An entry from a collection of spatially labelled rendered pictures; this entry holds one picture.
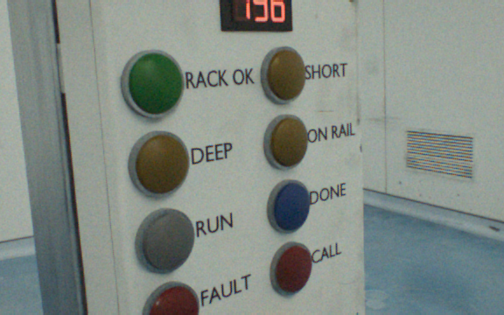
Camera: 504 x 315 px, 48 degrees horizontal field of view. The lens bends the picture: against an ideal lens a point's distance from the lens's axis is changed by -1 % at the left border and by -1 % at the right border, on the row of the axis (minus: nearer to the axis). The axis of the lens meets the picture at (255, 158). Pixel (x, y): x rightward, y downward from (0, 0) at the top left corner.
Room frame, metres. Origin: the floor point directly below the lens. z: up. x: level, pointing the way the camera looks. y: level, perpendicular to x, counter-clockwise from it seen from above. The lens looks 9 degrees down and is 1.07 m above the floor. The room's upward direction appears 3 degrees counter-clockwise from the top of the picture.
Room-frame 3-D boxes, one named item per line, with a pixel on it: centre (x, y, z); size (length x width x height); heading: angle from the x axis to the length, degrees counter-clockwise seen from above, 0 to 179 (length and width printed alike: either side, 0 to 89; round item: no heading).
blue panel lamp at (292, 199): (0.31, -0.02, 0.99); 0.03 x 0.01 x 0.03; 131
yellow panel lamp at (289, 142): (0.31, -0.02, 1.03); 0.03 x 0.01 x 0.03; 131
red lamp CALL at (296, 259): (0.31, -0.02, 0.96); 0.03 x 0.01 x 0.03; 131
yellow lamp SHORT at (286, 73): (0.31, -0.02, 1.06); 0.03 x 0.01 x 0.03; 131
